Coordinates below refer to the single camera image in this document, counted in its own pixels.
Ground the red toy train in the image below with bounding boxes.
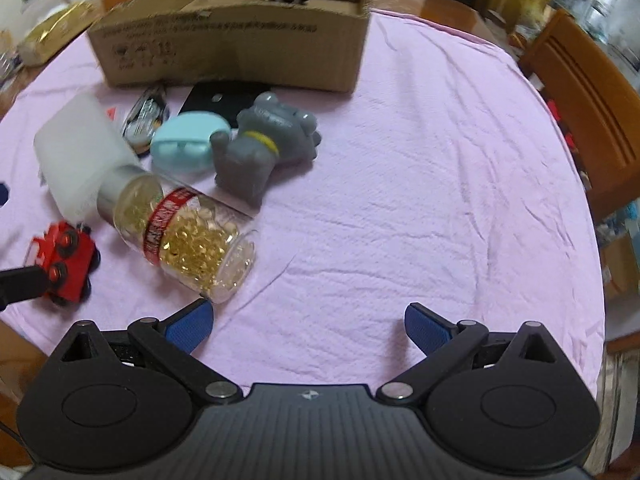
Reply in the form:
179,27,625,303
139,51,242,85
24,220,101,307

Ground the fish oil capsule bottle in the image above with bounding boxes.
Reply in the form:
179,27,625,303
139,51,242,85
96,165,257,304

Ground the translucent white plastic box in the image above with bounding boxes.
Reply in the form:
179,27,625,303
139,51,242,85
34,93,139,223

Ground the light blue earbud case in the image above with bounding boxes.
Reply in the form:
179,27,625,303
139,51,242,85
150,112,231,174

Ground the correction tape dispenser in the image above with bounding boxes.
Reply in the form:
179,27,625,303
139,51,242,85
122,84,169,157

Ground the black square device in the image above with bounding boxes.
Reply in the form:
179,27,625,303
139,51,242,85
180,80,271,128

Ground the pink card case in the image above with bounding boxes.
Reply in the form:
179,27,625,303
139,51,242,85
106,106,119,122

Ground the pink table cloth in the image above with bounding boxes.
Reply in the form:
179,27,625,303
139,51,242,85
0,8,608,396

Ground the cardboard box on floor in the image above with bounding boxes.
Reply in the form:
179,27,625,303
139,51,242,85
599,233,639,301

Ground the gold tissue box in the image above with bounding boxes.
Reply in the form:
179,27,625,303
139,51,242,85
16,1,101,66

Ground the wooden chair right side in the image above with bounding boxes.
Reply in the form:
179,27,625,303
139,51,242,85
518,9,640,222

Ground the brown cardboard box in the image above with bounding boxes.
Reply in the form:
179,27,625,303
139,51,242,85
88,0,370,93

